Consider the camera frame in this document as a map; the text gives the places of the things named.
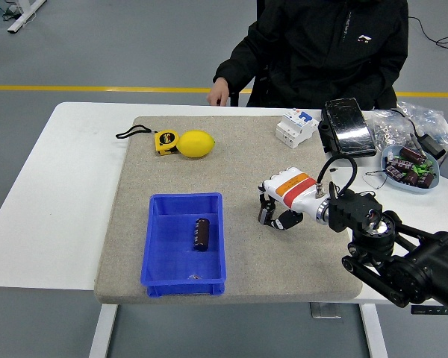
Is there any grey-brown mat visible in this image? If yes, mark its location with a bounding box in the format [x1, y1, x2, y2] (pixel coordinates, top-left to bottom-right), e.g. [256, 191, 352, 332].
[93, 115, 363, 305]

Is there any black power adapter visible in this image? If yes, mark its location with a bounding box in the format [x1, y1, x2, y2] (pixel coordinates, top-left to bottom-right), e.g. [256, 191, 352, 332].
[390, 107, 447, 160]

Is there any clear bag of metal washers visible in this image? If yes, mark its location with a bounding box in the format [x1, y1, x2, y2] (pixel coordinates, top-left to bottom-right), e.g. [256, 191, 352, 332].
[365, 108, 419, 156]

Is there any black floor cables bundle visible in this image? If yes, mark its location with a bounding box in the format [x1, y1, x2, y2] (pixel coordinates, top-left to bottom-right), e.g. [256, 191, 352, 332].
[1, 1, 25, 20]

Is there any clear bag of blue parts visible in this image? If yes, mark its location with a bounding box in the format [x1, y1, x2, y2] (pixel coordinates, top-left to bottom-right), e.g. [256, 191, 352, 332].
[396, 100, 448, 146]

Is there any grey metal table bracket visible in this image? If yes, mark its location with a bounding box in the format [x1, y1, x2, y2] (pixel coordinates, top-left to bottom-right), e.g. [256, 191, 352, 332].
[308, 302, 343, 319]

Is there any yellow tape measure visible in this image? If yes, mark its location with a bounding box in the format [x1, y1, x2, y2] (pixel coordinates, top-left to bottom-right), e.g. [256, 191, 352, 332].
[115, 125, 181, 156]

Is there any light blue bowl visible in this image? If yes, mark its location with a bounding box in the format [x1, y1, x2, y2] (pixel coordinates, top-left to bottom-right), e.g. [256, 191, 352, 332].
[380, 144, 441, 195]

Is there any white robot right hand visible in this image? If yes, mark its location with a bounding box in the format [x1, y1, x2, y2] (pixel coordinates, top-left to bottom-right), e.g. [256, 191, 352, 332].
[256, 166, 328, 231]

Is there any white circuit breaker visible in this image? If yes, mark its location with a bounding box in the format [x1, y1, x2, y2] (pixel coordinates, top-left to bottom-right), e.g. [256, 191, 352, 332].
[275, 108, 320, 150]

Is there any grey metal probe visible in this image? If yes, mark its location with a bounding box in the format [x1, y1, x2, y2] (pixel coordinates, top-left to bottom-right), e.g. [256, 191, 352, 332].
[408, 131, 426, 152]

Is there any blue plastic box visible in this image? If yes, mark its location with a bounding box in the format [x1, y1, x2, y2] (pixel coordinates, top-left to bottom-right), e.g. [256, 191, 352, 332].
[140, 192, 228, 298]

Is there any white table leg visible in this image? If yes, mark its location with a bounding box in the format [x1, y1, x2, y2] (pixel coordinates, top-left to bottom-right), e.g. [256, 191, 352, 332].
[88, 304, 117, 358]
[360, 304, 389, 358]

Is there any white desk frame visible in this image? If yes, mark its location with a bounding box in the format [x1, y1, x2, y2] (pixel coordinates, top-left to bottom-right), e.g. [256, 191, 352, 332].
[6, 0, 48, 34]

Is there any yellow lemon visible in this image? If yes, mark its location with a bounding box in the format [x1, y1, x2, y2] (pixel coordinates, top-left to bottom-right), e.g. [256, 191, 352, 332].
[175, 129, 216, 160]

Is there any person's right hand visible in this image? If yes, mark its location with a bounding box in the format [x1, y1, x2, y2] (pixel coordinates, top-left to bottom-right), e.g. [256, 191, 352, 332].
[206, 77, 232, 107]

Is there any person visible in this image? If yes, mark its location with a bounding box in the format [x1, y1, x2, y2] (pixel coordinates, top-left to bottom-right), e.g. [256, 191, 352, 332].
[213, 0, 410, 110]

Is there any black wrapped case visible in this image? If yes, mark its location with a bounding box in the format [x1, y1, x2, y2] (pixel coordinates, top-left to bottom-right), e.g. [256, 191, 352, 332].
[317, 97, 377, 159]

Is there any black table control panel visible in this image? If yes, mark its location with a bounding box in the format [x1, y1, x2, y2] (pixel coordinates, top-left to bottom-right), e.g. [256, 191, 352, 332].
[410, 305, 448, 315]

